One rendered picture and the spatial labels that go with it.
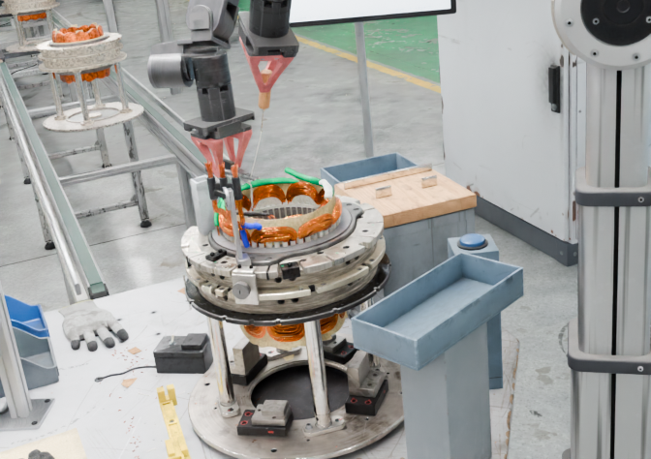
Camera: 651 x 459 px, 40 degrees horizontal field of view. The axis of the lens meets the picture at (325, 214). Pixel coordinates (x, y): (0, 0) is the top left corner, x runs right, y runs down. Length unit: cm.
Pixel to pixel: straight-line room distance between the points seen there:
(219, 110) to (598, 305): 65
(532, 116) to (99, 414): 254
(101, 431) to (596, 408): 80
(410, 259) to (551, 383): 153
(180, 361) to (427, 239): 50
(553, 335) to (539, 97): 98
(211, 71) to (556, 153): 241
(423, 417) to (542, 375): 180
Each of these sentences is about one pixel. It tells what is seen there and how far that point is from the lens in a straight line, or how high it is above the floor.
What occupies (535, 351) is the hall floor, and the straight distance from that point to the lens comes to 320.
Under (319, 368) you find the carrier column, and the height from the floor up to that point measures 92.
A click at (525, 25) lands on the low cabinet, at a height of 96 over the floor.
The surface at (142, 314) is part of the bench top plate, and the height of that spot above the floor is 78.
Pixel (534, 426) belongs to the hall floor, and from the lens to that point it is 283.
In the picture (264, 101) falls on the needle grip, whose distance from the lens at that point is 134.
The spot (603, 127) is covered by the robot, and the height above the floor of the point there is 126.
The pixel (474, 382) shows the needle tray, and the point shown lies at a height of 93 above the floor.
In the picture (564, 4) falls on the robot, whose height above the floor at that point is 144.
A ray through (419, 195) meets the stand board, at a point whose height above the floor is 106.
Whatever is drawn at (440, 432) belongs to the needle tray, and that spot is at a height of 88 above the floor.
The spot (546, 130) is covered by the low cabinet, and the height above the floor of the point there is 56.
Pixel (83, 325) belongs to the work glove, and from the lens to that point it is 190.
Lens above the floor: 162
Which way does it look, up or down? 21 degrees down
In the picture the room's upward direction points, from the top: 6 degrees counter-clockwise
